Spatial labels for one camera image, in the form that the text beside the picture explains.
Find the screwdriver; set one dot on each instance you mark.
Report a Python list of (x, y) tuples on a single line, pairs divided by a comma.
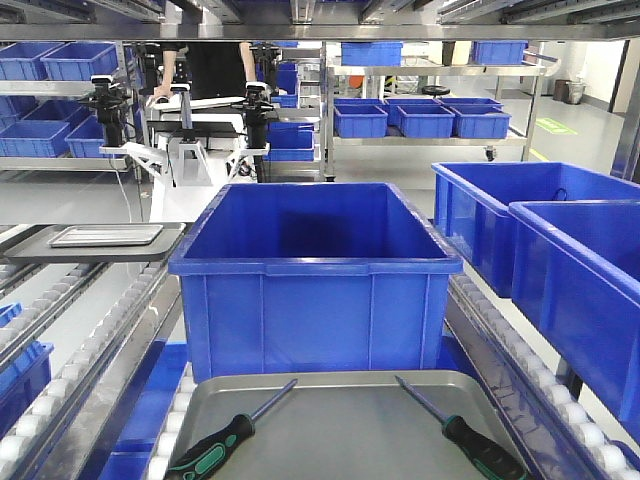
[(489, 458), (210, 454)]

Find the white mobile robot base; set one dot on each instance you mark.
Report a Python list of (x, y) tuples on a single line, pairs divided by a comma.
[(198, 146)]

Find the blue bin behind tray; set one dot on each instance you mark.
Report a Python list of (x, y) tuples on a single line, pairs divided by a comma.
[(282, 278)]

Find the large grey metal tray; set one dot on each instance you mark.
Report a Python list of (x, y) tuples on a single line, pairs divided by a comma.
[(331, 425)]

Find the small silver tray left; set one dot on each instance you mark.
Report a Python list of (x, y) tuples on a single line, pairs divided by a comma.
[(105, 235)]

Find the dark tray on left rollers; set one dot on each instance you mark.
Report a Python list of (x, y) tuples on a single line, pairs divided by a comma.
[(32, 248)]

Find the blue bin right far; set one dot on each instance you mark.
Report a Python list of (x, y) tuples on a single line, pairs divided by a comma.
[(472, 206)]

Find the person in black clothes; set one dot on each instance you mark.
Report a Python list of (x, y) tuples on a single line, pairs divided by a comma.
[(218, 69)]

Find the wheeled steel cart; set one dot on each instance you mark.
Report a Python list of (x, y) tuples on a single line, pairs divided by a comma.
[(436, 118)]

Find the blue bin right near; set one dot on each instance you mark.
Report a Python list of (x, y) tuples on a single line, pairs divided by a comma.
[(576, 279)]

